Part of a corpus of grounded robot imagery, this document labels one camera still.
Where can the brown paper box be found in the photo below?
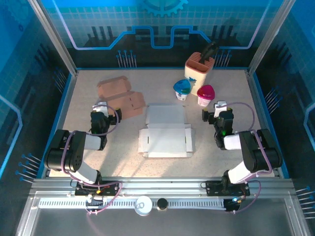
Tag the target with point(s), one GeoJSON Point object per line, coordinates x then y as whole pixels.
{"type": "Point", "coordinates": [115, 88]}

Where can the blue lid yogurt cup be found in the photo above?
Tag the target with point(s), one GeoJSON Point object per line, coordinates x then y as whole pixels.
{"type": "Point", "coordinates": [182, 86]}

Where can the white paper box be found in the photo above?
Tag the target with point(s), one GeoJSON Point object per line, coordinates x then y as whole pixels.
{"type": "Point", "coordinates": [162, 140]}

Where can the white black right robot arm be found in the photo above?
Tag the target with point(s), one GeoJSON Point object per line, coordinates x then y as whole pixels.
{"type": "Point", "coordinates": [256, 152]}

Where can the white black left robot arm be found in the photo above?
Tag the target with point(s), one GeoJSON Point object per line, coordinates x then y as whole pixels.
{"type": "Point", "coordinates": [73, 152]}

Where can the pink lid yogurt cup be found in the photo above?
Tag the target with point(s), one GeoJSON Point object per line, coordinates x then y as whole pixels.
{"type": "Point", "coordinates": [206, 91]}

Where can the beige orange knife block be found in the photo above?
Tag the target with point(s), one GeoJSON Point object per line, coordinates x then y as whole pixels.
{"type": "Point", "coordinates": [194, 73]}

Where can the small electronics board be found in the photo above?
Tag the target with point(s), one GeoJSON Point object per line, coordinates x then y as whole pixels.
{"type": "Point", "coordinates": [94, 201]}
{"type": "Point", "coordinates": [232, 204]}

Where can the black round knob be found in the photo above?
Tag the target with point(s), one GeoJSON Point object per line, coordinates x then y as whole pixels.
{"type": "Point", "coordinates": [162, 203]}

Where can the grey metal shelf plate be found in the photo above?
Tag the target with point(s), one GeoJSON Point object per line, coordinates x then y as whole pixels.
{"type": "Point", "coordinates": [160, 223]}

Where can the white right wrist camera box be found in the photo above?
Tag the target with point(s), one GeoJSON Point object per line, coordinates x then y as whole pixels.
{"type": "Point", "coordinates": [220, 105]}

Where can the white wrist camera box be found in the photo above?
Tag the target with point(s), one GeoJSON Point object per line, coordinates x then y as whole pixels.
{"type": "Point", "coordinates": [101, 108]}
{"type": "Point", "coordinates": [220, 105]}

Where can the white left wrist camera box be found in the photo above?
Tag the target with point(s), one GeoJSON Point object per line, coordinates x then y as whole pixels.
{"type": "Point", "coordinates": [101, 108]}

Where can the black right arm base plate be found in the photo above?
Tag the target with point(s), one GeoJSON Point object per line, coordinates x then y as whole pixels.
{"type": "Point", "coordinates": [214, 188]}

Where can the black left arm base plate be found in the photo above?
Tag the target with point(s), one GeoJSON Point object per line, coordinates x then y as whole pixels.
{"type": "Point", "coordinates": [110, 188]}

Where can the aluminium right frame post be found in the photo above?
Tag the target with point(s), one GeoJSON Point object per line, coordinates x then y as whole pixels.
{"type": "Point", "coordinates": [265, 41]}

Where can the aluminium frame post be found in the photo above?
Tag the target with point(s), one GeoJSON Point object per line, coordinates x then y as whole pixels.
{"type": "Point", "coordinates": [56, 41]}
{"type": "Point", "coordinates": [265, 41]}

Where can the aluminium front frame rail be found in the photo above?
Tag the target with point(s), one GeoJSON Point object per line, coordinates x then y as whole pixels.
{"type": "Point", "coordinates": [160, 185]}

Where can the aluminium left frame post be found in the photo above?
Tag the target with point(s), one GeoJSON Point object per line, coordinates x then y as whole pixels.
{"type": "Point", "coordinates": [56, 41]}

